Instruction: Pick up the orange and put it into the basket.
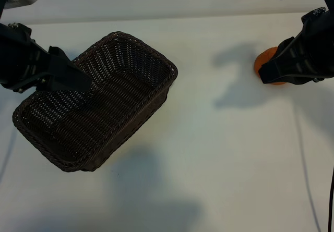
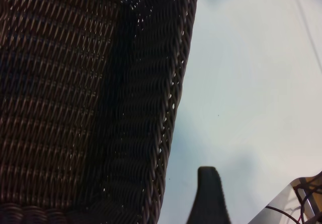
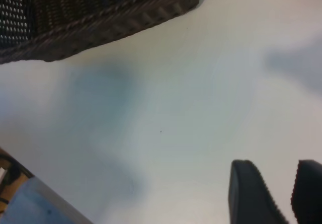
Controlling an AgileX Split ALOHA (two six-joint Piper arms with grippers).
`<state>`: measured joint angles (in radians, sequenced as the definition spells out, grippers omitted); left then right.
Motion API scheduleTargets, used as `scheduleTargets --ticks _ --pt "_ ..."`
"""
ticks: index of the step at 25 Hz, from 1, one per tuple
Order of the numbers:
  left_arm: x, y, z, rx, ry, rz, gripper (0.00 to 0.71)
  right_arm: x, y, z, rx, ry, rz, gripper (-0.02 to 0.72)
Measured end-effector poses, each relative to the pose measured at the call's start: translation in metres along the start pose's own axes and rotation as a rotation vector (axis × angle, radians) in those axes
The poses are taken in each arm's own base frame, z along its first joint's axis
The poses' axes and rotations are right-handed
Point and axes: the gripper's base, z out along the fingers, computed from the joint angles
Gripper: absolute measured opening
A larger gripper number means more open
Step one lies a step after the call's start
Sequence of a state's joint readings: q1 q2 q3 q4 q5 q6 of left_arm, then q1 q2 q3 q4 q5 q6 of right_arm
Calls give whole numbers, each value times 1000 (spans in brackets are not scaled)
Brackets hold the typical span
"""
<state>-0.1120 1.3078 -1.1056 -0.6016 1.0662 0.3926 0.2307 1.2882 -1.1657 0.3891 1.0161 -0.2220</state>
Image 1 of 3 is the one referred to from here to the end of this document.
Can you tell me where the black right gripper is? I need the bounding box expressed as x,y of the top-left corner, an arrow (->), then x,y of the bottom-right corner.
258,7 -> 334,85

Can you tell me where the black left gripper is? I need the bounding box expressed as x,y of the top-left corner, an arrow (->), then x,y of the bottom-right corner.
0,22 -> 92,93

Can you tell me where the orange soft toy fruit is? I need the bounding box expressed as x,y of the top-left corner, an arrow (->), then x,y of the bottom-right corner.
253,47 -> 288,86

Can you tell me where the dark brown wicker basket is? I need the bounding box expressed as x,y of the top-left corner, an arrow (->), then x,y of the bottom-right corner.
12,30 -> 179,173

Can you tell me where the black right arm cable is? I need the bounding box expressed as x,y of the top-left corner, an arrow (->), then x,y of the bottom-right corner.
327,164 -> 334,232

